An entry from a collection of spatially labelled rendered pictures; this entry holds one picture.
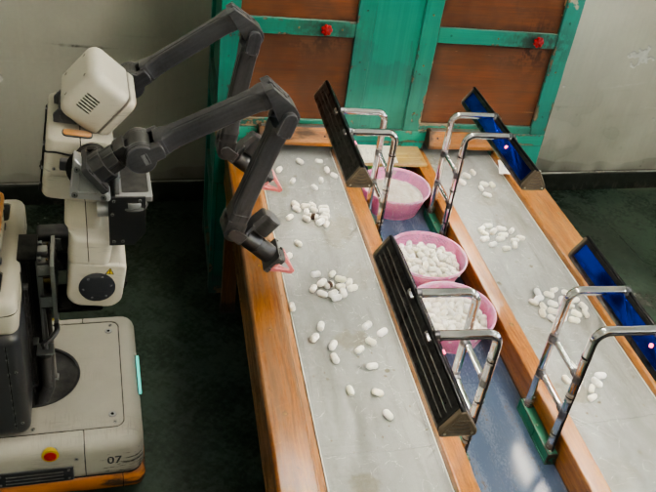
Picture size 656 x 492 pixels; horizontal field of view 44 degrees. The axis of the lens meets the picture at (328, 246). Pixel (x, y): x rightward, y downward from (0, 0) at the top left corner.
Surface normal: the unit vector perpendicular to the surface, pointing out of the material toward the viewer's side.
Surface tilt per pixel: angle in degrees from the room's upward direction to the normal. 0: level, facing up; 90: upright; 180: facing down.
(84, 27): 90
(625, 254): 0
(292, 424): 0
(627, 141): 90
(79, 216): 90
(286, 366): 0
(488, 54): 90
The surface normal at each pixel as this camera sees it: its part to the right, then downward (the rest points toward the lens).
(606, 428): 0.12, -0.82
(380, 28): 0.18, 0.58
